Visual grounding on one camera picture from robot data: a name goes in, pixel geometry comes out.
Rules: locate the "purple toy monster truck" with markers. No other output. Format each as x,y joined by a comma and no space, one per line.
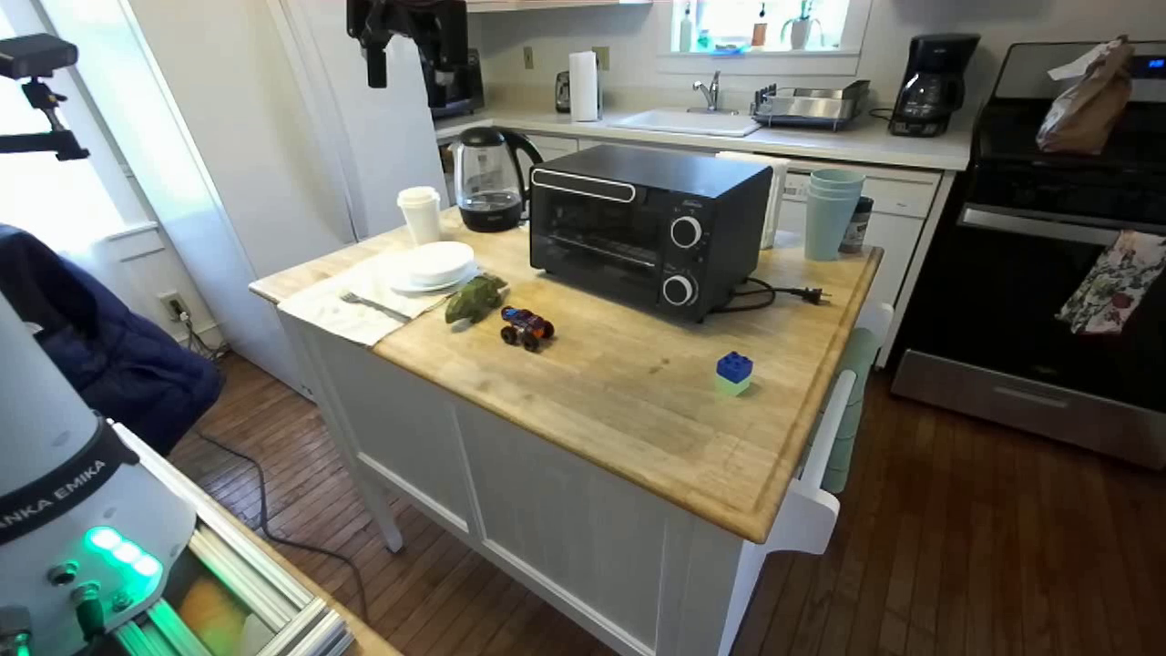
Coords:
525,331

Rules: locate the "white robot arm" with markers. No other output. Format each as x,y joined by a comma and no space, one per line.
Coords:
429,37

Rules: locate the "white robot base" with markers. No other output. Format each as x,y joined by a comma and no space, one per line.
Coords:
86,531

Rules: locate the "blue green toy block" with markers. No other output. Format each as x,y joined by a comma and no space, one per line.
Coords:
734,372

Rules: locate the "black toaster oven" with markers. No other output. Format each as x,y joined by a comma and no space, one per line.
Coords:
664,230

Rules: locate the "white kitchen island cabinet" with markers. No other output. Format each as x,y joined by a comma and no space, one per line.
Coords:
612,471

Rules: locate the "white plate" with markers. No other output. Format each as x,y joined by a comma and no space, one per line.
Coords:
431,267

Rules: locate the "glass electric kettle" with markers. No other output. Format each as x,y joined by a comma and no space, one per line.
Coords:
491,176

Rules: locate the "white paper cup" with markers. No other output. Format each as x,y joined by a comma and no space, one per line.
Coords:
420,208

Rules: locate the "white cloth mat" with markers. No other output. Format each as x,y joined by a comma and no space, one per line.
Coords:
363,324

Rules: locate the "silver fork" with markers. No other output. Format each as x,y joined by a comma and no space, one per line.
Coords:
358,300

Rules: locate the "white paper towel roll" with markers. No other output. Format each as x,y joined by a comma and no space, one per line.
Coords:
584,86

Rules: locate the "chrome sink faucet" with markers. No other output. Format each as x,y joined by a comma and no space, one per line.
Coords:
711,92

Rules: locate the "light green stacked cups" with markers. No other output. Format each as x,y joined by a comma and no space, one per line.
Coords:
830,207

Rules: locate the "silver dish rack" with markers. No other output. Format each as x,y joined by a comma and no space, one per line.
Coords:
812,108

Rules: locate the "black coffee maker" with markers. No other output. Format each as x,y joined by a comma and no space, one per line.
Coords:
936,86

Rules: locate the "dark blue cloth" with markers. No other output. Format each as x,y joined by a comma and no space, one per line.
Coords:
118,361

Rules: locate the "black stainless stove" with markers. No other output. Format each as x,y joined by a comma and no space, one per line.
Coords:
984,331

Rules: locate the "floral dish towel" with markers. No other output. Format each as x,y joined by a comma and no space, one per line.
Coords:
1118,287

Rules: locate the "brown paper bag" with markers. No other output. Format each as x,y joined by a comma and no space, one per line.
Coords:
1095,92

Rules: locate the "black power cord plug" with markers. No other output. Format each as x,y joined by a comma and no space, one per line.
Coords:
765,294

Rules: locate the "black camera on tripod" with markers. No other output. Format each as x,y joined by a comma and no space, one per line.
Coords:
33,60

